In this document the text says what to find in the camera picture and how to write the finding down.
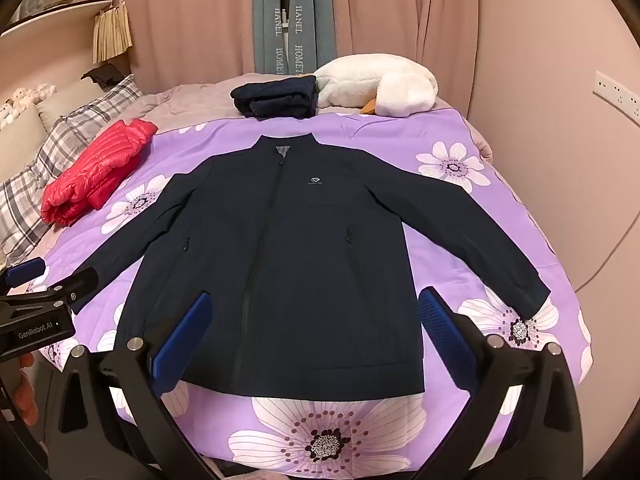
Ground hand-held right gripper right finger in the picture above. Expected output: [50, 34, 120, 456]
[410, 286, 585, 480]

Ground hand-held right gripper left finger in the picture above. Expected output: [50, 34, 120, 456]
[42, 291, 221, 480]

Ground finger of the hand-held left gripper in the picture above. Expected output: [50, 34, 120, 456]
[47, 266, 99, 308]
[0, 257, 47, 291]

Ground navy zip jacket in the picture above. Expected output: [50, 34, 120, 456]
[70, 132, 552, 397]

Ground folded navy clothes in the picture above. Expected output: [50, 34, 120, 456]
[230, 75, 319, 120]

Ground person's left hand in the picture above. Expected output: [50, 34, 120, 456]
[11, 352, 37, 413]

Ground grey plaid pillow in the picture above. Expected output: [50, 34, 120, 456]
[0, 74, 146, 262]

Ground red down jacket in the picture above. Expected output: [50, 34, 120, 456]
[40, 119, 159, 227]

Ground beige pillow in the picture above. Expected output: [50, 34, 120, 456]
[37, 80, 103, 128]
[0, 105, 48, 173]

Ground purple floral blanket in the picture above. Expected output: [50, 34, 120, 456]
[27, 107, 596, 476]

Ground white fluffy plush toys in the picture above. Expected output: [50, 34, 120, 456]
[0, 82, 57, 128]

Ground dark brown cloth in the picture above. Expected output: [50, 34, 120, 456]
[81, 64, 132, 88]

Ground mauve bed sheet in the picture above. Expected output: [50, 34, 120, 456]
[125, 77, 501, 166]

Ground white goose plush toy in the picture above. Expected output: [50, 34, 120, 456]
[314, 53, 439, 117]

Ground grey printed curtain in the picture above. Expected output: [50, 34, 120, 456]
[252, 0, 337, 78]

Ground white wall socket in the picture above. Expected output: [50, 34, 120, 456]
[593, 71, 640, 123]

